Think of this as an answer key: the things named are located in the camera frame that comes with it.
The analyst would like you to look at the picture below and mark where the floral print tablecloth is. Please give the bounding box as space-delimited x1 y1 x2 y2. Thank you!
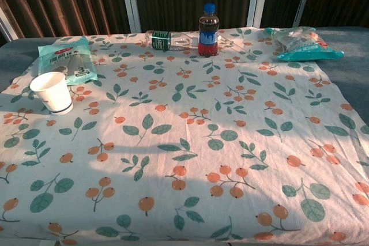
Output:
0 27 369 246

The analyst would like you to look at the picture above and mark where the teal and clear snack bag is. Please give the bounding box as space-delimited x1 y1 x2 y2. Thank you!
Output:
264 26 345 63

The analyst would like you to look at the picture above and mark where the dark brown curtain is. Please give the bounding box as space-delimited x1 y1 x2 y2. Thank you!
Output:
0 0 369 46

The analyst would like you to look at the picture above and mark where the white paper cup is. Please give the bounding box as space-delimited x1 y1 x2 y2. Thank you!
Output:
29 71 74 116

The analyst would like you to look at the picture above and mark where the cola bottle with blue cap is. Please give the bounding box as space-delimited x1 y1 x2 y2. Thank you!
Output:
197 2 220 58

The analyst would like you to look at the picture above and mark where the teal snack package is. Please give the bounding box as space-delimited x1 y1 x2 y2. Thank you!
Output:
37 36 99 86

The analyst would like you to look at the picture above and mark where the clear bottle with green label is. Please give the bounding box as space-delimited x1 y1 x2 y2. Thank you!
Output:
144 29 200 52

